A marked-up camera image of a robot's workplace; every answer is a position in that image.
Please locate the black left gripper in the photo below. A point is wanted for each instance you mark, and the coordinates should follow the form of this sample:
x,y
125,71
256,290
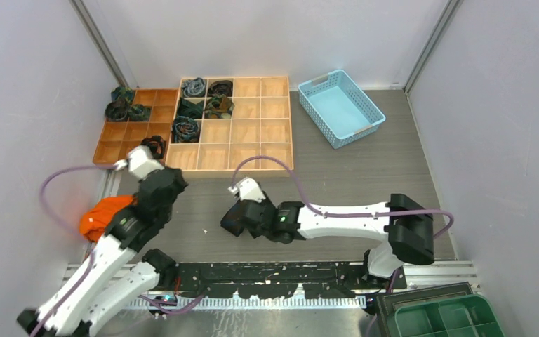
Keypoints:
x,y
180,183

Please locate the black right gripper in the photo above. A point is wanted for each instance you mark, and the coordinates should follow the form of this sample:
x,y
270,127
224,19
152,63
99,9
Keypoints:
x,y
267,201

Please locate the navy brown striped tie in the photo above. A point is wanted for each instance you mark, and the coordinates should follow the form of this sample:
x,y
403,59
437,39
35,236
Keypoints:
x,y
232,221

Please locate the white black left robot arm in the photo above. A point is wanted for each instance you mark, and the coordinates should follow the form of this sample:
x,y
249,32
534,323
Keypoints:
x,y
91,297

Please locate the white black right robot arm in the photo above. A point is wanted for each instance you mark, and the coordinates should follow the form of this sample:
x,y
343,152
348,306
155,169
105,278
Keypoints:
x,y
403,228

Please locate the black rolled tie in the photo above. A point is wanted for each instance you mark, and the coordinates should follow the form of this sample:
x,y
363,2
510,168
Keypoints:
x,y
157,146

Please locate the orange cloth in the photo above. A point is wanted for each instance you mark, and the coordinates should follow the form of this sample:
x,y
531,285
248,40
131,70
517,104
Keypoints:
x,y
93,223

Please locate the dark orange wooden compartment tray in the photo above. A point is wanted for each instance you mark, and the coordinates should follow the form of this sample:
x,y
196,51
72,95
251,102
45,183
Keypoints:
x,y
117,139

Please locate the blue paisley rolled tie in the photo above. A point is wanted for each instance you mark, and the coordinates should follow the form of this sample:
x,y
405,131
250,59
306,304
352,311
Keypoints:
x,y
185,130

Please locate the green dotted rolled tie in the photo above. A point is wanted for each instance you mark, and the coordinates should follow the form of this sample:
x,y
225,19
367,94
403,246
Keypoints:
x,y
139,113

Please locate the light wooden compartment tray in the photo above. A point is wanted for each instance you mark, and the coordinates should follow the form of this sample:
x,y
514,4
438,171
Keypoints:
x,y
257,140

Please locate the dark striped rolled tie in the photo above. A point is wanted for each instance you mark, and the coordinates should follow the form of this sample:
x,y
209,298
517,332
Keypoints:
x,y
117,111

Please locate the dark green rolled tie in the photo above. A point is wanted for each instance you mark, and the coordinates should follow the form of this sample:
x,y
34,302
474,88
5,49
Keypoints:
x,y
193,109

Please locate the teal patterned rolled tie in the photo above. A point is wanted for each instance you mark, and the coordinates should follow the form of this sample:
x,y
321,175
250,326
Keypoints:
x,y
123,93

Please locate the green patterned rolled tie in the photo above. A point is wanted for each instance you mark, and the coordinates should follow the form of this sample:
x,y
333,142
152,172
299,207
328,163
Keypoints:
x,y
219,107

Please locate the grey blue rolled tie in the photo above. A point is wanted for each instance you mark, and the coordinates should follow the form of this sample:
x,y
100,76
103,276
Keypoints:
x,y
194,88

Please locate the light blue plastic basket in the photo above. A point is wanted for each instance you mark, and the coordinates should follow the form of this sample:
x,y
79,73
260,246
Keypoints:
x,y
339,108

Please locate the dark brown rolled tie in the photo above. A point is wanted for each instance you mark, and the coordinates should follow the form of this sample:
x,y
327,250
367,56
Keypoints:
x,y
221,87

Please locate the green plastic bin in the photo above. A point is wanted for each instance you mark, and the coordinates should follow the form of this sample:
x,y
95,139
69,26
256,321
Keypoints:
x,y
470,315

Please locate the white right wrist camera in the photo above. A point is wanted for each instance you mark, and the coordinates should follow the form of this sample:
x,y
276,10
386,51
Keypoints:
x,y
247,189

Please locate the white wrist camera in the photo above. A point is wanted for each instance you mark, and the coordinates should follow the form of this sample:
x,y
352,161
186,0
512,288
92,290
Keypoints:
x,y
139,162
247,189

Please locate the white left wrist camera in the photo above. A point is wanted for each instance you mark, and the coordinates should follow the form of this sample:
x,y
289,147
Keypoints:
x,y
139,162

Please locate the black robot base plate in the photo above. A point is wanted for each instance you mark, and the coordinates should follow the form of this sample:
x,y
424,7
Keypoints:
x,y
315,280

